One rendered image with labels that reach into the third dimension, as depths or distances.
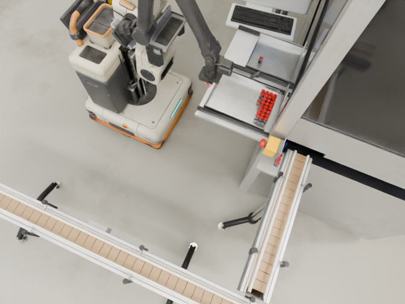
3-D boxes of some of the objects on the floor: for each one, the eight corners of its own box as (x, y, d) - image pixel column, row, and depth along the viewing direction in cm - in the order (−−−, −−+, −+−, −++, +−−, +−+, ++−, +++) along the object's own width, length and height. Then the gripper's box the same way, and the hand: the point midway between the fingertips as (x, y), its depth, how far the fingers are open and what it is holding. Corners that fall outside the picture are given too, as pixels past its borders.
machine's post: (248, 185, 231) (563, -263, 36) (245, 192, 228) (566, -247, 34) (240, 182, 231) (509, -274, 37) (238, 189, 229) (508, -259, 35)
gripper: (224, 65, 132) (221, 85, 146) (204, 57, 133) (202, 78, 148) (219, 76, 130) (216, 95, 144) (197, 68, 131) (197, 88, 145)
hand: (209, 85), depth 145 cm, fingers closed
